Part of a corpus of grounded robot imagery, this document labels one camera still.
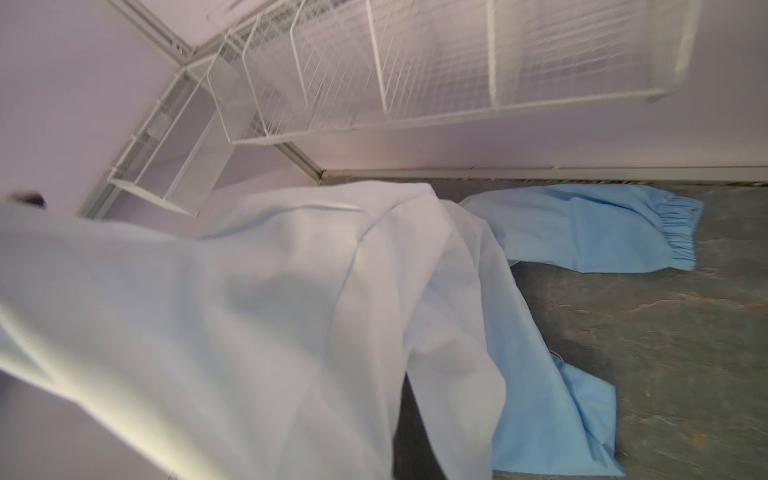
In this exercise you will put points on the light blue jacket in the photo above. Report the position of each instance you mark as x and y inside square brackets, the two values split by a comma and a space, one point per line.
[275, 345]

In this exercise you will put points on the white mesh box basket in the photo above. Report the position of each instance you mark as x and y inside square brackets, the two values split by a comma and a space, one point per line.
[177, 156]

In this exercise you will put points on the white wire shelf basket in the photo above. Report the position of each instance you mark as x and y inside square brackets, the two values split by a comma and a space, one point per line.
[301, 68]

